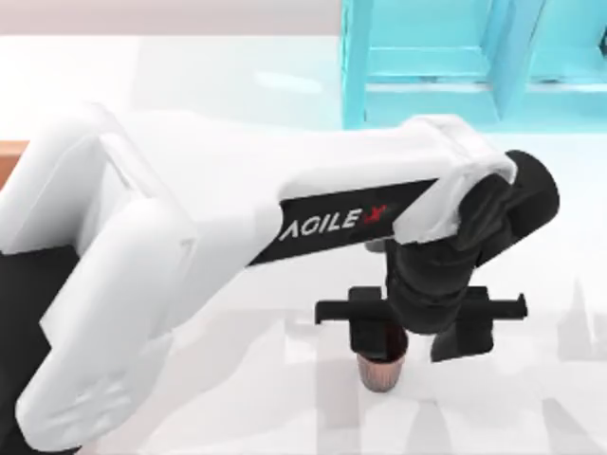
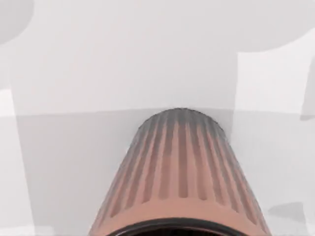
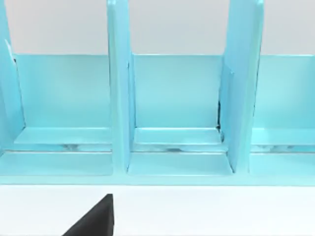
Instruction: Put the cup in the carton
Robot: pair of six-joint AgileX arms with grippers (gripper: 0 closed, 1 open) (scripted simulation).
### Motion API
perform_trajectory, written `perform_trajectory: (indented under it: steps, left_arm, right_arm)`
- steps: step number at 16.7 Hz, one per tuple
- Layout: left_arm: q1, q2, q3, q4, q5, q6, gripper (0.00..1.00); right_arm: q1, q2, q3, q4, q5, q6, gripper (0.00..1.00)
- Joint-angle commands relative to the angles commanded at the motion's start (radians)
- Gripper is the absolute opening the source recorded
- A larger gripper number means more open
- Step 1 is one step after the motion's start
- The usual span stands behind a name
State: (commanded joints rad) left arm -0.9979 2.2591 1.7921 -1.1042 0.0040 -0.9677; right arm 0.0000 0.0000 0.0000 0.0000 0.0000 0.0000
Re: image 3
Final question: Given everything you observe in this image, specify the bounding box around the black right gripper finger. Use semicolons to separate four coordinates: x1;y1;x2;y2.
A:
61;193;115;236

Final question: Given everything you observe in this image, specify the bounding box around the light blue rack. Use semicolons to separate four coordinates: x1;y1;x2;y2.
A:
0;0;315;187

